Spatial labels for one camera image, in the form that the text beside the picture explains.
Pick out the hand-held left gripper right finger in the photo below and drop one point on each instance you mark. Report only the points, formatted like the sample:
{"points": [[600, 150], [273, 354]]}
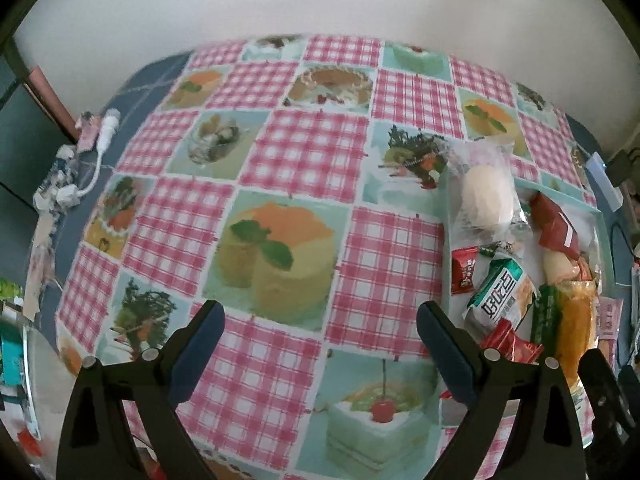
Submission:
{"points": [[447, 355]]}

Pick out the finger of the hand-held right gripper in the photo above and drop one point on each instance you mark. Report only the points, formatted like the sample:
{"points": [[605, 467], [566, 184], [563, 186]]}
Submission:
{"points": [[602, 390], [631, 380]]}

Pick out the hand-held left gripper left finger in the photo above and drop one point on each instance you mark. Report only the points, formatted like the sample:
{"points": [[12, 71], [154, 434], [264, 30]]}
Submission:
{"points": [[197, 355]]}

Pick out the small red candy packet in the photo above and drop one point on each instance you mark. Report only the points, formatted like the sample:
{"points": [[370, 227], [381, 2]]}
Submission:
{"points": [[510, 345]]}

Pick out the pink and purple snack packet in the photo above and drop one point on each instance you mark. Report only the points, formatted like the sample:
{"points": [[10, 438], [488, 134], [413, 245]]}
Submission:
{"points": [[610, 320]]}

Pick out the orange cake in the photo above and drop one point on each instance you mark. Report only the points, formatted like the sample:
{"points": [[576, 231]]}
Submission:
{"points": [[575, 330]]}

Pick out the green and white snack packet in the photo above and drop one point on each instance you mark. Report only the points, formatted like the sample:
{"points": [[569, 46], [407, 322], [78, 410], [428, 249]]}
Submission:
{"points": [[500, 295]]}

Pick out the red snack packet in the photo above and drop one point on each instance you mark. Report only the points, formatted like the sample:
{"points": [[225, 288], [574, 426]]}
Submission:
{"points": [[462, 270]]}

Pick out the dark green snack packet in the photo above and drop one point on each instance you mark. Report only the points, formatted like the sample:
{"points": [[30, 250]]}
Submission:
{"points": [[545, 315]]}

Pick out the peach roll cake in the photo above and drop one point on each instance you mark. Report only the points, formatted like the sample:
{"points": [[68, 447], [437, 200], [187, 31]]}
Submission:
{"points": [[557, 265]]}

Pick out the white tray with green rim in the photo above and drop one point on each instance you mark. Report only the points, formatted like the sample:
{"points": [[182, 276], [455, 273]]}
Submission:
{"points": [[592, 240]]}

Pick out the round white bun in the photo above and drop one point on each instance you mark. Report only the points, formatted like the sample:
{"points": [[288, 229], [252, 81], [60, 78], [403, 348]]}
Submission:
{"points": [[487, 195]]}

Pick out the brown snack packet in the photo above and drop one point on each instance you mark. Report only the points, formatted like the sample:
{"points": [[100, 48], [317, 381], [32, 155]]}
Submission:
{"points": [[555, 225]]}

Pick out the pale printed wrapper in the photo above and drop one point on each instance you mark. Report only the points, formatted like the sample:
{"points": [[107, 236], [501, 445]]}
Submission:
{"points": [[42, 260]]}

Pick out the teal box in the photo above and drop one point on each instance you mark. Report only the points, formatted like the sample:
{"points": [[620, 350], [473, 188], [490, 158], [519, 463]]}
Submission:
{"points": [[7, 355]]}

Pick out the white power strip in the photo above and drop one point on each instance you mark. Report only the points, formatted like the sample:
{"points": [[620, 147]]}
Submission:
{"points": [[602, 177]]}

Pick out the pink checked printed tablecloth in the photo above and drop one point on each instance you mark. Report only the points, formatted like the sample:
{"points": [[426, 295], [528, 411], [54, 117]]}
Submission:
{"points": [[300, 170]]}

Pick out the black power adapter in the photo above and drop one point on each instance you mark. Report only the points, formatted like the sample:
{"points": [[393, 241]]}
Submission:
{"points": [[622, 165]]}

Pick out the blue floral packet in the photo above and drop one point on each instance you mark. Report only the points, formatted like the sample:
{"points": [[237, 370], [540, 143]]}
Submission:
{"points": [[55, 175]]}

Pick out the small pink sachet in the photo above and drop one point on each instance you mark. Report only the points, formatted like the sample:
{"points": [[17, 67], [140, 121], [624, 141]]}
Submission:
{"points": [[87, 132]]}

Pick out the dark green cabinet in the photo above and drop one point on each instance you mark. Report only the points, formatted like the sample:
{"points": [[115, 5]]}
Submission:
{"points": [[25, 135]]}

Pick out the pink wooden rail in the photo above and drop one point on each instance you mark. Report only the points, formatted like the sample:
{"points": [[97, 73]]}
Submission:
{"points": [[52, 97]]}

